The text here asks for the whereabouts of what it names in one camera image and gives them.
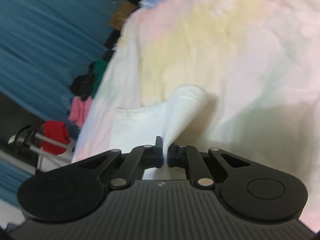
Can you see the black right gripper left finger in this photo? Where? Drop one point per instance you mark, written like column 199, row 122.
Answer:
column 74, row 191

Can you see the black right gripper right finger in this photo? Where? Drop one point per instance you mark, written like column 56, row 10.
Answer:
column 246, row 188

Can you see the white knit garment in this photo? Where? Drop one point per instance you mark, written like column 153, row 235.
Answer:
column 141, row 126

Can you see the white drying rack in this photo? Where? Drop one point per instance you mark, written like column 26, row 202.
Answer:
column 27, row 140

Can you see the red garment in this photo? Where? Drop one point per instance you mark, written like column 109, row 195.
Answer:
column 57, row 131

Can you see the pink garment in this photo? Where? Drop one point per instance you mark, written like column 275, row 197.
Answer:
column 79, row 111

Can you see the black garment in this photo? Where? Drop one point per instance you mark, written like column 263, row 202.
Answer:
column 82, row 86

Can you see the green garment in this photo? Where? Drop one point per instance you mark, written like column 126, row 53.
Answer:
column 98, row 69

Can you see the pastel tie-dye bed sheet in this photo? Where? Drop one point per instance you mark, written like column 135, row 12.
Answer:
column 258, row 61

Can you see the blue curtain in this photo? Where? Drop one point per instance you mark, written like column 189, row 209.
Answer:
column 45, row 45

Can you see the brown cardboard box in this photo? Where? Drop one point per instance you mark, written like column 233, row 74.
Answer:
column 122, row 13

